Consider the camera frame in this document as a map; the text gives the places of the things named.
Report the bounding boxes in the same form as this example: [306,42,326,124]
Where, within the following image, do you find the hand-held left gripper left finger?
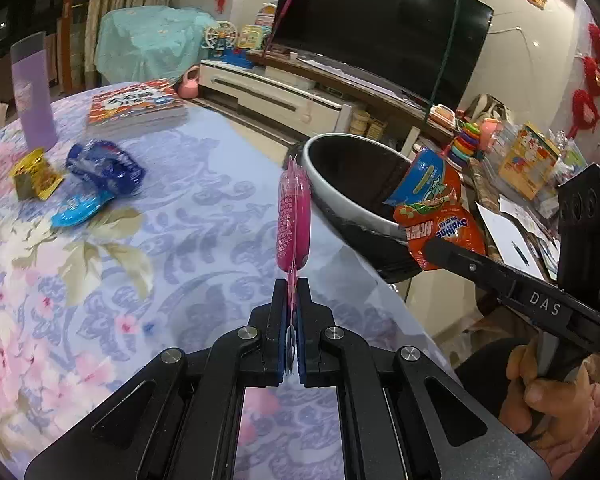
[24,279,293,480]

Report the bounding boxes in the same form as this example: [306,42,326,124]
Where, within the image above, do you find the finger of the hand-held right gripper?
[422,236,524,307]

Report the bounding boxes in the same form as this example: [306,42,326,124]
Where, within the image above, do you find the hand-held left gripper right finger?
[296,280,551,480]

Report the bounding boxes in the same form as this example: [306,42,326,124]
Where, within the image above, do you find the orange snack packet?
[392,146,487,272]

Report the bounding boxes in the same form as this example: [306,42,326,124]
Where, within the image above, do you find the pink lollipop packet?
[276,156,312,378]

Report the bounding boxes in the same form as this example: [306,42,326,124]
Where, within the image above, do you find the white bin with black bag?
[281,132,468,285]

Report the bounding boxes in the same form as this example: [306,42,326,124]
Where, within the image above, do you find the person's right hand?
[499,341,600,456]

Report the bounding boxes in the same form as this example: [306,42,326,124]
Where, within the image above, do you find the white paper sheets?
[475,200,553,273]

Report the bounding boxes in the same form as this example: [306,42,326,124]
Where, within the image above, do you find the yellow toy box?
[497,122,561,201]

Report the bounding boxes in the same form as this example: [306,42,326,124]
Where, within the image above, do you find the toy cash register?
[430,104,456,131]

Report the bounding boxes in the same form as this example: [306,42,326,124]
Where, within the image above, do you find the beige backpack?
[467,94,511,121]

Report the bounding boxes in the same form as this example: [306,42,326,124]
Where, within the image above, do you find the light blue wrapper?
[51,192,113,228]

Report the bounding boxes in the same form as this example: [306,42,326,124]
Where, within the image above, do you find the dark blue snack wrapper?
[66,140,146,196]

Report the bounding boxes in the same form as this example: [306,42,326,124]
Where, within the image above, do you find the black television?
[270,0,495,111]

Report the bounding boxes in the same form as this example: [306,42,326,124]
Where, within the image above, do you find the white TV cabinet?
[199,50,481,161]

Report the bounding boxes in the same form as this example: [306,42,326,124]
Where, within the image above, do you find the pink toy watering can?
[176,66,202,100]

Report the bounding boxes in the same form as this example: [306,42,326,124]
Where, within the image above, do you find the stack of children's books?
[86,79,188,136]

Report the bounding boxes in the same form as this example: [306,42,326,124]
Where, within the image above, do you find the yellow snack wrapper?
[9,148,63,201]

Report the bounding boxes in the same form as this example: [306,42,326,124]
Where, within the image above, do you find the ferris wheel toy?
[202,21,238,58]

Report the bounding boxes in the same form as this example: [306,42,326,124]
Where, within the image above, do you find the pink rod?
[265,0,313,63]

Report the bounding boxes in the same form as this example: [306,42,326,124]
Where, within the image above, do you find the teal cloth cover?
[95,5,216,86]

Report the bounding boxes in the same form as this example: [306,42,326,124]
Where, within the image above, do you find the purple thermos bottle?
[10,31,58,151]

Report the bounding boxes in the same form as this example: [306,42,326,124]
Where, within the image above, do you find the wooden glass sliding door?
[0,0,88,96]

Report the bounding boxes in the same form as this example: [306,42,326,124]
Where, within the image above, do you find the rainbow stacking ring toy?
[447,122,482,163]

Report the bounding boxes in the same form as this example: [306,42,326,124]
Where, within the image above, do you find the green strap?
[427,0,461,111]

